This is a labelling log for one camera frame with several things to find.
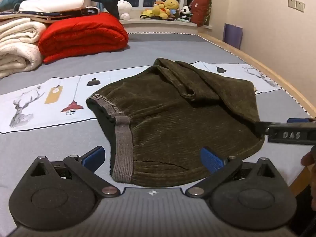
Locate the yellow round plush toy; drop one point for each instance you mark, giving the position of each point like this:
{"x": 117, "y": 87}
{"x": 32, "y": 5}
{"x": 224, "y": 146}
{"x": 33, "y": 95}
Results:
{"x": 172, "y": 6}

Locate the orange bear plush toy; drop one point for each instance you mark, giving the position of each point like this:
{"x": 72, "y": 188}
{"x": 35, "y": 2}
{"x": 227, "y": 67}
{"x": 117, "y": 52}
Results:
{"x": 156, "y": 9}

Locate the white printed cloth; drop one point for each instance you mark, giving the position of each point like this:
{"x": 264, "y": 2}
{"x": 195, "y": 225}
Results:
{"x": 37, "y": 113}

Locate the wooden bed frame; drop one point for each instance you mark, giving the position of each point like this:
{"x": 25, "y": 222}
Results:
{"x": 284, "y": 84}

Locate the purple bag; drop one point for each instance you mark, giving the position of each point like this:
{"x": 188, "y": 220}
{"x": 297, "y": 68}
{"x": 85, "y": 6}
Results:
{"x": 232, "y": 35}

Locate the person's dark clothing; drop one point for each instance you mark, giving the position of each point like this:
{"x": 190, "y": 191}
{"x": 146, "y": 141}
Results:
{"x": 311, "y": 202}

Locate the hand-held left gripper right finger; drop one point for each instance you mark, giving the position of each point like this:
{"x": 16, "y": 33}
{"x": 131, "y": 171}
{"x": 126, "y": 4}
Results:
{"x": 211, "y": 159}

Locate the red cushion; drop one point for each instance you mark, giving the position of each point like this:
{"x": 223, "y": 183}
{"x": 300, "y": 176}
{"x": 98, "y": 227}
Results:
{"x": 201, "y": 11}

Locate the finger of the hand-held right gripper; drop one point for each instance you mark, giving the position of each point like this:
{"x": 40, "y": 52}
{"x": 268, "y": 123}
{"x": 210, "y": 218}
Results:
{"x": 261, "y": 127}

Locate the white windowsill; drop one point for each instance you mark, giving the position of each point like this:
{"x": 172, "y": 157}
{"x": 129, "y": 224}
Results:
{"x": 160, "y": 24}

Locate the panda plush toy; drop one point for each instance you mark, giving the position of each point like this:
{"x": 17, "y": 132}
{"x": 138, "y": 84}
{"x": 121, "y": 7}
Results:
{"x": 186, "y": 12}

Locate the red folded blanket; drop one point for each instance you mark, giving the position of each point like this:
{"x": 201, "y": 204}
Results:
{"x": 81, "y": 37}

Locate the wall switch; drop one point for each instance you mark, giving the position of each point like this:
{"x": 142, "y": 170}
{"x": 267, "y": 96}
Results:
{"x": 300, "y": 6}
{"x": 292, "y": 3}

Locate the white folded cloth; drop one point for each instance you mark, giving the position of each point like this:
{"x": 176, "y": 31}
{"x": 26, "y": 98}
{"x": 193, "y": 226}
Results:
{"x": 54, "y": 3}

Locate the white plush toy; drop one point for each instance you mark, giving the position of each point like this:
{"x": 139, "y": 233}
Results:
{"x": 124, "y": 9}

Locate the navy patterned folded cloth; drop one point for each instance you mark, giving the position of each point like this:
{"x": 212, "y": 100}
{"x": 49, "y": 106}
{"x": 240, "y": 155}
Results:
{"x": 61, "y": 13}

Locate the person's right hand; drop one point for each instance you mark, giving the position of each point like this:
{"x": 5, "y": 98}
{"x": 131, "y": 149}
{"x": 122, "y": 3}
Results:
{"x": 308, "y": 158}

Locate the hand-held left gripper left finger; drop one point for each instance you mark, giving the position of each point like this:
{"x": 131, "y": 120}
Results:
{"x": 95, "y": 156}

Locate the cream fluffy folded blanket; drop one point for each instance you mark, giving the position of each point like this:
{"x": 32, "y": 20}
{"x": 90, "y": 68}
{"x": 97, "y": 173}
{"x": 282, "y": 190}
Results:
{"x": 17, "y": 44}

